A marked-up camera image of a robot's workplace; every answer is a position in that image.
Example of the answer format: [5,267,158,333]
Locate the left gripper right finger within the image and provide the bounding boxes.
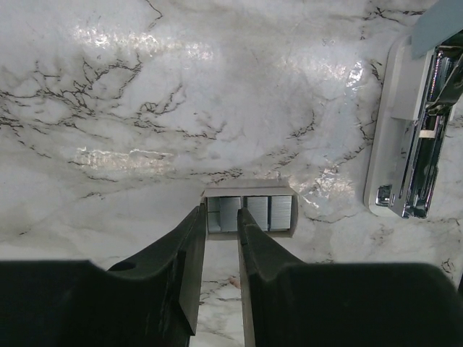
[237,208,462,346]

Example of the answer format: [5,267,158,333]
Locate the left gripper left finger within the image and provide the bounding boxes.
[1,205,206,346]

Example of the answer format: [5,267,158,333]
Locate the staple tray with staples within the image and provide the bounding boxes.
[201,179,298,240]

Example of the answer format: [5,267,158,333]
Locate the light blue stapler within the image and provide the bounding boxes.
[364,1,462,218]

